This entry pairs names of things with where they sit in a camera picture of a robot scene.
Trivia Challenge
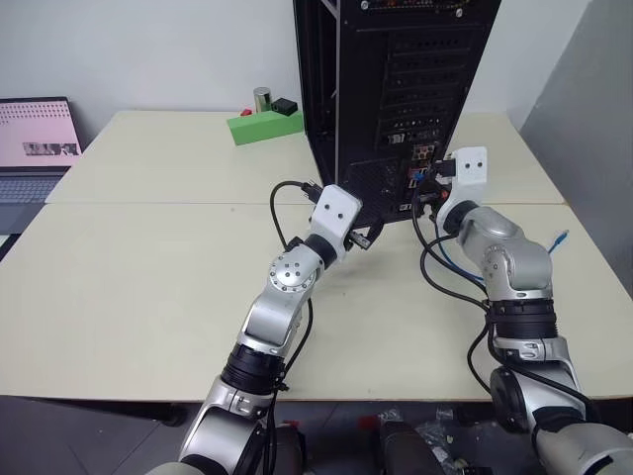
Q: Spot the black computer tower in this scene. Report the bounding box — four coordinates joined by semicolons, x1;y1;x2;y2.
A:
292;0;500;226

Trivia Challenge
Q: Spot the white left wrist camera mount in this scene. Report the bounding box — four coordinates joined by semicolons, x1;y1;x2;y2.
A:
308;184;364;261

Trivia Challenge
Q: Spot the dark rounded brown shape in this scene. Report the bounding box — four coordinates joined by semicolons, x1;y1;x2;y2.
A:
377;419;440;475

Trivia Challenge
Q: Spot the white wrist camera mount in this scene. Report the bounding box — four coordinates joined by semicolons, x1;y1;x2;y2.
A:
308;184;364;261
438;145;491;220

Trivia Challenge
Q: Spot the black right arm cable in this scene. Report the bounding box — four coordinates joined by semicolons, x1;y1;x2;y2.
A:
410;186;594;413

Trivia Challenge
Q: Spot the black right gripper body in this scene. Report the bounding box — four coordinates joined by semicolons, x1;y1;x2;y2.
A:
425;156;458;213

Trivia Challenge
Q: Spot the green rectangular box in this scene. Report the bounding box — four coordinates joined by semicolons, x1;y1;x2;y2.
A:
226;110;305;148

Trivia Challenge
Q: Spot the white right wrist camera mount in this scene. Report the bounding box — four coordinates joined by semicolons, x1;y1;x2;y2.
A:
438;145;491;220

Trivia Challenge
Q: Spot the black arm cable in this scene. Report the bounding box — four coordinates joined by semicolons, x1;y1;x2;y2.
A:
266;180;322;475
410;186;594;413

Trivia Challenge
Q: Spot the open grey laptop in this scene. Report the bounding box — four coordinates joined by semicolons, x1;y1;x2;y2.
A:
0;96;83;235

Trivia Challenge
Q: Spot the black table caster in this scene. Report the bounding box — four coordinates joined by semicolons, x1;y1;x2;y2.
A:
161;403;188;428

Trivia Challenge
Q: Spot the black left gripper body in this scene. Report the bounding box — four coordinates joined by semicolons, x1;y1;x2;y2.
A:
344;228;373;251

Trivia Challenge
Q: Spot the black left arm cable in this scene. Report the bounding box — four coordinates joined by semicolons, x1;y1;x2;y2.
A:
266;180;322;475

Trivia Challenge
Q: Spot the silver metal can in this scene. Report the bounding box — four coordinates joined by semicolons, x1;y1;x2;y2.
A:
252;86;275;115

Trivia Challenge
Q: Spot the small black box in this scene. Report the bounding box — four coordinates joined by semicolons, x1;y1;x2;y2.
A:
271;97;299;119

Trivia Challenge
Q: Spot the blue ethernet cable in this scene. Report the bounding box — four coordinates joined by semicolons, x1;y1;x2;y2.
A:
425;205;571;287

